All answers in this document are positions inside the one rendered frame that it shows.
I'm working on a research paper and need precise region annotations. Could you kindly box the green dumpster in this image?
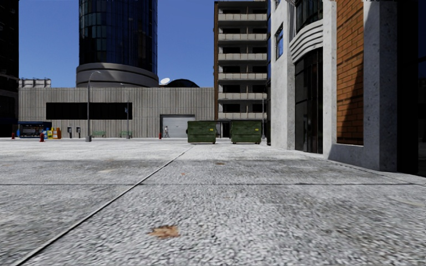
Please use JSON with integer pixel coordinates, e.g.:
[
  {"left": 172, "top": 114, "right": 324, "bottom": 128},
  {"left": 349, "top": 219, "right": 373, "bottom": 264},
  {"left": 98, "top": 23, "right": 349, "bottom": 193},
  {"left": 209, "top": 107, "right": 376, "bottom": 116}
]
[
  {"left": 230, "top": 120, "right": 263, "bottom": 145},
  {"left": 186, "top": 120, "right": 217, "bottom": 144}
]

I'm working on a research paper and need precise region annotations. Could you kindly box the pale concrete building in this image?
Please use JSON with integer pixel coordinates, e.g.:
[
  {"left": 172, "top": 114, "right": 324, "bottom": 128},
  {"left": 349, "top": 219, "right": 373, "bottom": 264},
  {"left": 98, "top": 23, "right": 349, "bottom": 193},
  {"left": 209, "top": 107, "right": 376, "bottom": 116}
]
[{"left": 18, "top": 78, "right": 216, "bottom": 139}]

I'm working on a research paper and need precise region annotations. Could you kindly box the concrete balcony building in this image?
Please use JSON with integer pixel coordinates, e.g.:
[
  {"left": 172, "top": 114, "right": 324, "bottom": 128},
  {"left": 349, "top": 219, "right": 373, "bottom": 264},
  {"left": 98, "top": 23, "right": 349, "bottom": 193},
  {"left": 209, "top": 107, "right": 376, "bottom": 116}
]
[{"left": 213, "top": 0, "right": 269, "bottom": 139}]

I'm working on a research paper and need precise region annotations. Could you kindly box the glass tower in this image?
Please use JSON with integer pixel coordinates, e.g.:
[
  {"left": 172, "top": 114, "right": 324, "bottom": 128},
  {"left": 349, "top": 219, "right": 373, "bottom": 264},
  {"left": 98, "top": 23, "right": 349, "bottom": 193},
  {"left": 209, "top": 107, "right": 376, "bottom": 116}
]
[{"left": 75, "top": 0, "right": 160, "bottom": 89}]

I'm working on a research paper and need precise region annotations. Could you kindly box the pale stone and brick building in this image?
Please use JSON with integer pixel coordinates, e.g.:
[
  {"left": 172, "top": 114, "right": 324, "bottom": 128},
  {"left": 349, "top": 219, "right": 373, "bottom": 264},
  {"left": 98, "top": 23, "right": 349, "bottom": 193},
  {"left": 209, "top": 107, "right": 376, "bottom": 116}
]
[{"left": 266, "top": 0, "right": 426, "bottom": 177}]

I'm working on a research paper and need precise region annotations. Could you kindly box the blue booth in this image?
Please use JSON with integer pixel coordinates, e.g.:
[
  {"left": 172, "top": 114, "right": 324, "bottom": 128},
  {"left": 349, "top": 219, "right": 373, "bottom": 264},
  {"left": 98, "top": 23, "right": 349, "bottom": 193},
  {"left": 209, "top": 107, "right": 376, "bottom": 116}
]
[{"left": 16, "top": 121, "right": 53, "bottom": 139}]

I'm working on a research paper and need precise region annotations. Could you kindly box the dark building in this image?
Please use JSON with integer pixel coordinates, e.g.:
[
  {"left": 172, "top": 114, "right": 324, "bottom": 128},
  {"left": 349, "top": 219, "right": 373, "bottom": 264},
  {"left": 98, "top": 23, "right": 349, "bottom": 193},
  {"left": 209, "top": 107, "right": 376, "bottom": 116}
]
[{"left": 0, "top": 0, "right": 20, "bottom": 139}]

